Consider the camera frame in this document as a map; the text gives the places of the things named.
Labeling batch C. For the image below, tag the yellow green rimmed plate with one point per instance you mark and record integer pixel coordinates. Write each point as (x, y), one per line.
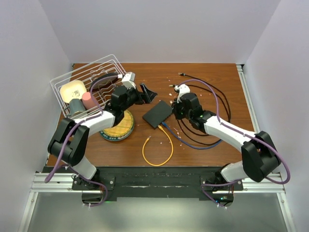
(121, 131)

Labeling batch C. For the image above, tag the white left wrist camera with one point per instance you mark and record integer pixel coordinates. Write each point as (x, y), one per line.
(128, 80)

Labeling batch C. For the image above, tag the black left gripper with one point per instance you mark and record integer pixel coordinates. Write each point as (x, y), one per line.
(146, 96)

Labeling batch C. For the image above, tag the black network switch box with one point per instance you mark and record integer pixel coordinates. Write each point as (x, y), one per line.
(157, 114)

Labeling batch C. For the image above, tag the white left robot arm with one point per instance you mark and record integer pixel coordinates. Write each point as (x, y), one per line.
(69, 141)

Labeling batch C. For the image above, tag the cream square bowl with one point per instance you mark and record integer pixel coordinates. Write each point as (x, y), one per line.
(72, 90)

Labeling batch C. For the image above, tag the pink cup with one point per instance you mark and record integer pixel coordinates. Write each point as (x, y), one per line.
(88, 102)

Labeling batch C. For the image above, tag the dark brown oval plate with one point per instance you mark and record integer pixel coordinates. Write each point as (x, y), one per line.
(104, 81)

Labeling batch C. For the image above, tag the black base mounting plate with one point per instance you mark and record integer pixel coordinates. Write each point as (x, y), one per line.
(164, 182)

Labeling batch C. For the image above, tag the white wire dish rack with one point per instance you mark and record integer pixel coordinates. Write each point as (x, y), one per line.
(87, 73)

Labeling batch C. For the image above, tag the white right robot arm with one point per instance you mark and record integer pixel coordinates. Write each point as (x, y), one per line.
(258, 154)

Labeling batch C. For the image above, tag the grey green mug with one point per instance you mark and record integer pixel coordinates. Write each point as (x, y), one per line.
(75, 108)

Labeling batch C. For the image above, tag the aluminium frame rail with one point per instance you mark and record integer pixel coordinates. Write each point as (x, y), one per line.
(63, 183)

